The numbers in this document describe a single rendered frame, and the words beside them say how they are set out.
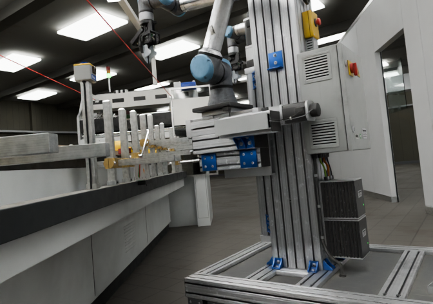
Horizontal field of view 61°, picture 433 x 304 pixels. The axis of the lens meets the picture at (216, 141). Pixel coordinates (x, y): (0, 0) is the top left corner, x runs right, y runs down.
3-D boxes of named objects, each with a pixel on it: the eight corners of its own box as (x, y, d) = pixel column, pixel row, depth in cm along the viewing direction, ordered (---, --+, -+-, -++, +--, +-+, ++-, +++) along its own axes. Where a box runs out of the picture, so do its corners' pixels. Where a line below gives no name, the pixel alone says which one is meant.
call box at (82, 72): (96, 84, 157) (95, 66, 157) (91, 80, 150) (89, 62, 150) (80, 85, 157) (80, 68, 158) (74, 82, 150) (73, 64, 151)
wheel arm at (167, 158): (175, 162, 182) (174, 154, 183) (174, 162, 179) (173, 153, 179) (89, 170, 183) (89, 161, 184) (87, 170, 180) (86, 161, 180)
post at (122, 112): (132, 193, 203) (125, 108, 206) (130, 194, 200) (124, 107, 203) (125, 194, 203) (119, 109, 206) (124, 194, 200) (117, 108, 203)
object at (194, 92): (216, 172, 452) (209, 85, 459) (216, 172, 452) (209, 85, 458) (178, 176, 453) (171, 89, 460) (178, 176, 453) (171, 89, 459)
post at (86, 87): (100, 187, 153) (93, 82, 156) (96, 189, 148) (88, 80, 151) (89, 189, 153) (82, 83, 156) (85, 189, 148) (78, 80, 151)
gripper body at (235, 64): (238, 68, 251) (236, 51, 251) (228, 71, 256) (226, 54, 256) (243, 70, 257) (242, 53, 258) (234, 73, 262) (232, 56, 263)
